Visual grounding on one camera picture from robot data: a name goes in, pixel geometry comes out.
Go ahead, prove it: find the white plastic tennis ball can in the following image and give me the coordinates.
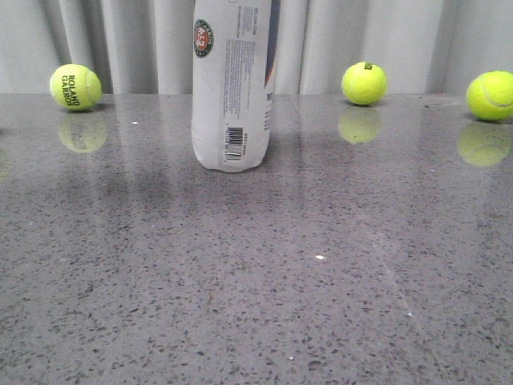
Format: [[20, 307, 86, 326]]
[[192, 1, 281, 172]]

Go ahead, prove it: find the Wilson tennis ball behind can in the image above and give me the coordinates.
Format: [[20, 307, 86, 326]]
[[341, 62, 386, 105]]

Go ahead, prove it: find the Roland Garros tennis ball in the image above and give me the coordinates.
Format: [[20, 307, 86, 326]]
[[49, 64, 103, 111]]

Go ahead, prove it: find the yellow tennis ball far right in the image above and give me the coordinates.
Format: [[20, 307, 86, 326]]
[[466, 71, 512, 121]]

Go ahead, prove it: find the grey pleated curtain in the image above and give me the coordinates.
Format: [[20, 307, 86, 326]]
[[1, 1, 512, 95]]

